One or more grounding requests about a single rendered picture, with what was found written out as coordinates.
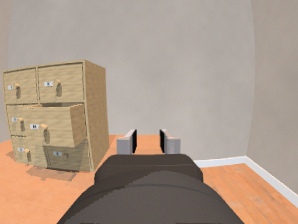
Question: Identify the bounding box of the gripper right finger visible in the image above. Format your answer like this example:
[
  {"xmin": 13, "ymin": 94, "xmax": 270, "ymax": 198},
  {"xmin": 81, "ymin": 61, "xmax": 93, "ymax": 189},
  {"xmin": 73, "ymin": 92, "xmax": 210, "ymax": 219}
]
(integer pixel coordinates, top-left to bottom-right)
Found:
[{"xmin": 160, "ymin": 129, "xmax": 181, "ymax": 154}]

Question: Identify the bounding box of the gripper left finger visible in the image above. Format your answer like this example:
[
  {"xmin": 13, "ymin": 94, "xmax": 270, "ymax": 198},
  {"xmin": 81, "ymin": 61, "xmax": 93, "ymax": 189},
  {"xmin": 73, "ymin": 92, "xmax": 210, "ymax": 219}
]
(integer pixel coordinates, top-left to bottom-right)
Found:
[{"xmin": 116, "ymin": 130, "xmax": 137, "ymax": 155}]

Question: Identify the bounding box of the small wooden chest of drawers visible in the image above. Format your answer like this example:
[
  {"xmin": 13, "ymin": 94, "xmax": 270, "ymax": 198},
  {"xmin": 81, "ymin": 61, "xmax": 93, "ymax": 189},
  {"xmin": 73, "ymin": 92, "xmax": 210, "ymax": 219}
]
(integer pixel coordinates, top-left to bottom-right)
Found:
[{"xmin": 2, "ymin": 59, "xmax": 110, "ymax": 172}]

